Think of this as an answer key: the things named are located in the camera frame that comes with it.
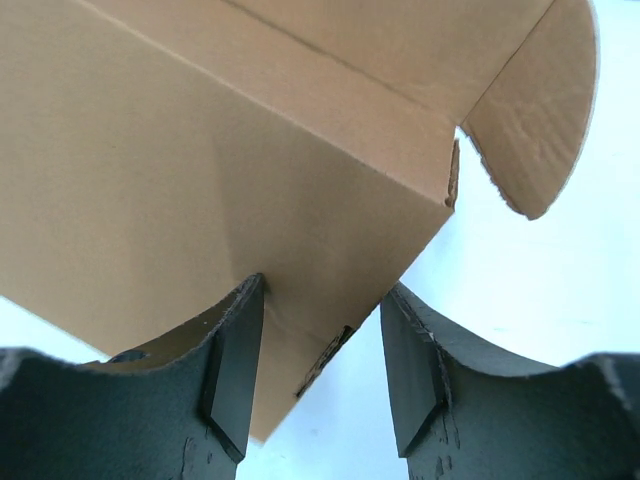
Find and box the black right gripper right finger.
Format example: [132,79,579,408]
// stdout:
[380,284,639,479]

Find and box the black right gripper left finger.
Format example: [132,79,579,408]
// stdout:
[1,274,264,479]

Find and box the cardboard box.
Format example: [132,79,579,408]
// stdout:
[1,1,598,440]

